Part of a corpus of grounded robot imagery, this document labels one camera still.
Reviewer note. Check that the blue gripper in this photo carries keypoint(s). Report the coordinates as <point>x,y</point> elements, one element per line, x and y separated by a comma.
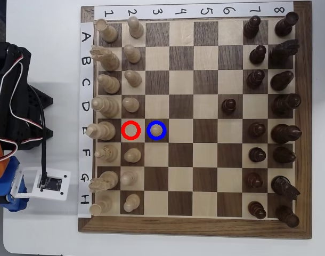
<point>15,200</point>

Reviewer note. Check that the light wooden pawn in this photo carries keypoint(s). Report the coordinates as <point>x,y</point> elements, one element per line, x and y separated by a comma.
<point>132,155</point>
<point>156,130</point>
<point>131,54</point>
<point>136,29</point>
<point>133,78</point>
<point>130,104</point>
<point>129,177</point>
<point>131,202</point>

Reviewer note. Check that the black and orange robot arm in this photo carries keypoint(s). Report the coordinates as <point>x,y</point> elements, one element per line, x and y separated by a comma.
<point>2,125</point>

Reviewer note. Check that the light wooden rook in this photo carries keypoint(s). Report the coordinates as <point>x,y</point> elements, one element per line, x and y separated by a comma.
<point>109,32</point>
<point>102,205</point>

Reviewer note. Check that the white letter label strip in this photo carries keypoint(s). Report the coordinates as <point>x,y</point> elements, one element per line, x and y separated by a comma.
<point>85,141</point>

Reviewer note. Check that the light wooden knight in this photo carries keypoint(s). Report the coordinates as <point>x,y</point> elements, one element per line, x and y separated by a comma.
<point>109,60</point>
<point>106,180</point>

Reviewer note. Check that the light wooden bishop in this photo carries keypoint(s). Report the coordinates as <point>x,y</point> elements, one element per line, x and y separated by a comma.
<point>110,84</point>
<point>107,153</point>

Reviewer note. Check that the light wooden king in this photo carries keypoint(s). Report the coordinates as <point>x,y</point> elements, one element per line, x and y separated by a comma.
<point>104,130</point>

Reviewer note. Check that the light wooden queen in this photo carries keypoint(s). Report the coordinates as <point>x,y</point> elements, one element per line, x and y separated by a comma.
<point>106,106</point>

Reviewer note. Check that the wooden chessboard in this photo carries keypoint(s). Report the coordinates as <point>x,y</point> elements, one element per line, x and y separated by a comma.
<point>194,226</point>

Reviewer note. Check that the dark wooden pawn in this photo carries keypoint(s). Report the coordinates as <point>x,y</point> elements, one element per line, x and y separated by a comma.
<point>257,210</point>
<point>257,155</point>
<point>257,130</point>
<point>255,79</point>
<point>229,106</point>
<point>253,180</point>
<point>258,54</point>
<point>251,28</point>

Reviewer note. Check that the white number label strip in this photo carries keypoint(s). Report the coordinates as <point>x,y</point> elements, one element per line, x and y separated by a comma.
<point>167,12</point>

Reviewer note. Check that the dark wooden knight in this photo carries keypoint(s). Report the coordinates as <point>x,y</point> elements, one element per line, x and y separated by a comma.
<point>282,52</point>
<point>283,186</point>

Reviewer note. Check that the dark wooden rook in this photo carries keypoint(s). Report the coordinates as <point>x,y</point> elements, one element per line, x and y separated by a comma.
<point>286,25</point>
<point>287,216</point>

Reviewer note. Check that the dark wooden bishop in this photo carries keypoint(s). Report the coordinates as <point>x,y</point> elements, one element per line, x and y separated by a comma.
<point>281,80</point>
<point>283,154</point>

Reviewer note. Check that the dark wooden king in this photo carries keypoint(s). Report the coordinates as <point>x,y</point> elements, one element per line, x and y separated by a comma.
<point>285,133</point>

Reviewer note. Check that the dark wooden queen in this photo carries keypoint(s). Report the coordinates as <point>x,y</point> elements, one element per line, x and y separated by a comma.
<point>285,104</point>

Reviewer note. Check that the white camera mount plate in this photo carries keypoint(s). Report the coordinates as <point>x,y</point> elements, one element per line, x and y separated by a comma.
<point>56,196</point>

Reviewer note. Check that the robot arm with camera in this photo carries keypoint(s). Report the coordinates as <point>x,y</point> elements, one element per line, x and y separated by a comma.
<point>32,140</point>

